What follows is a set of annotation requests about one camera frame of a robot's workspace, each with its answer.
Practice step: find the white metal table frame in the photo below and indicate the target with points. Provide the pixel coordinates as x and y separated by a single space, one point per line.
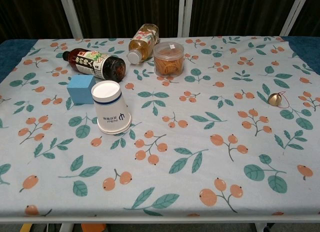
160 219

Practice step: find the dark curtain panel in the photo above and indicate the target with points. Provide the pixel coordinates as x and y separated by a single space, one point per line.
310 14
30 14
125 12
237 12

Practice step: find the dark sauce bottle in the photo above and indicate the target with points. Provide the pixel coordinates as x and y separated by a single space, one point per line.
85 63

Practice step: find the clear jar of rubber bands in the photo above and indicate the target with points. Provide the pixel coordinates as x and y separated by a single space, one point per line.
168 62

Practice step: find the floral fruit print tablecloth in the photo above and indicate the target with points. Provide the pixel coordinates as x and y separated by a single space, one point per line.
175 142

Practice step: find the blue foam cube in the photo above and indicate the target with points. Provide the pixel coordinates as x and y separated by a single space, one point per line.
80 90

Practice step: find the white paper cup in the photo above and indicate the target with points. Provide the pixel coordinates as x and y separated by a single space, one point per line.
112 112

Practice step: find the orange object under table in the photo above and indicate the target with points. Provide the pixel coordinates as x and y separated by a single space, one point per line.
93 227

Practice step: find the white partition post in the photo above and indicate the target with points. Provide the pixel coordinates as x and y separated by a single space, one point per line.
292 14
70 14
185 14

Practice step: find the amber tea bottle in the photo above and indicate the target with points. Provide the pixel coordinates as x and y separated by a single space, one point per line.
143 40

